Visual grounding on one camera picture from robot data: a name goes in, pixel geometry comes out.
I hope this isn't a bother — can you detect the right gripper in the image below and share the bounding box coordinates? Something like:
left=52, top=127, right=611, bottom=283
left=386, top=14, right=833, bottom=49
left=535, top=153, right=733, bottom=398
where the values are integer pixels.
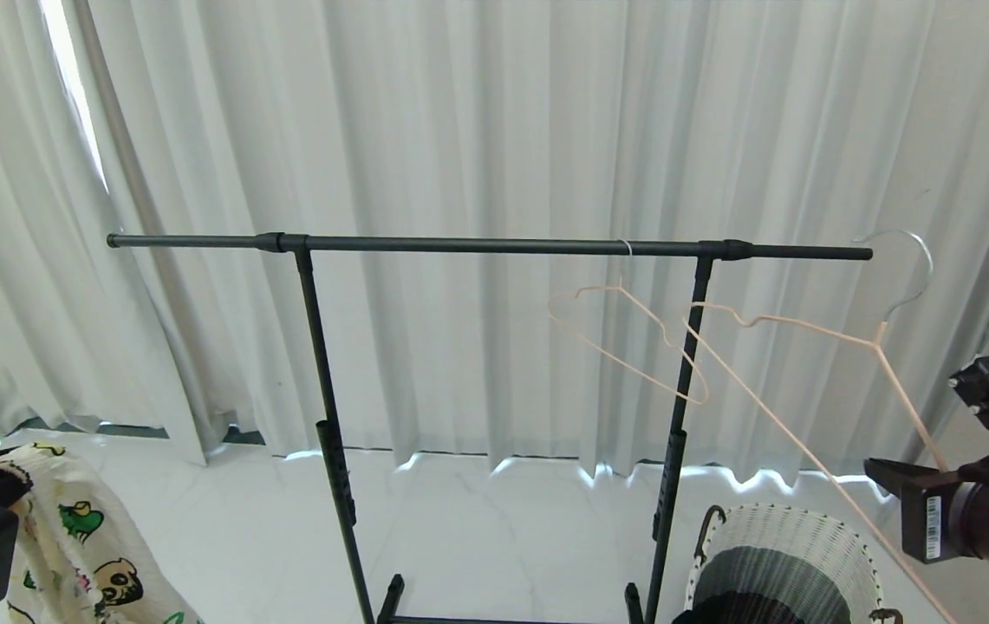
left=901, top=455, right=989, bottom=582

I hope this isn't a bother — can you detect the cream printed garment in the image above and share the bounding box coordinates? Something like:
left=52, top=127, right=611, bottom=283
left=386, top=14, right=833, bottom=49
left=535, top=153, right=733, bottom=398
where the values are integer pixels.
left=0, top=442, right=205, bottom=624

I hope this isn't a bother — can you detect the pink clothes hanger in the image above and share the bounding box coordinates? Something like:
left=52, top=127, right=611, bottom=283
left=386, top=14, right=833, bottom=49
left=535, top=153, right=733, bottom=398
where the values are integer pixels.
left=546, top=279, right=710, bottom=406
left=686, top=230, right=989, bottom=624

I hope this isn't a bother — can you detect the white laundry basket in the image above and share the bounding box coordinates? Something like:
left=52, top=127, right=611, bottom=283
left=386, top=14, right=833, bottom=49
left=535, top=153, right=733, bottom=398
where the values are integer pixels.
left=685, top=504, right=904, bottom=624

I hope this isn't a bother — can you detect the black clothes rack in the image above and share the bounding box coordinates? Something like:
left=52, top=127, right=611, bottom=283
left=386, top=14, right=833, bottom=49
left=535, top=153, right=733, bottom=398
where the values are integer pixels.
left=106, top=230, right=875, bottom=624

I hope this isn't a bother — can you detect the white curtain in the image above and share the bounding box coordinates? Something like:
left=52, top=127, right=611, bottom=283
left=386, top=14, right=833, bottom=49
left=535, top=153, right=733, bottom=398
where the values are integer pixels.
left=0, top=0, right=989, bottom=486

